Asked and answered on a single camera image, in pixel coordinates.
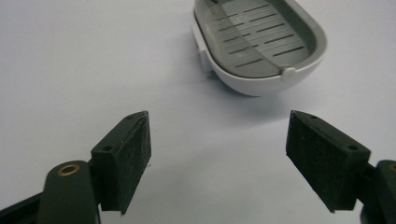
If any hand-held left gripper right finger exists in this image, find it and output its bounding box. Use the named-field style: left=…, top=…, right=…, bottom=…
left=285, top=109, right=373, bottom=214

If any white drain basket with grey insert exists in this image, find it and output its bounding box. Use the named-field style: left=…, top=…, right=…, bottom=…
left=190, top=0, right=329, bottom=97

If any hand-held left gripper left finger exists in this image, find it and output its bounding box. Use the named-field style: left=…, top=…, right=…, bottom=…
left=90, top=110, right=152, bottom=217

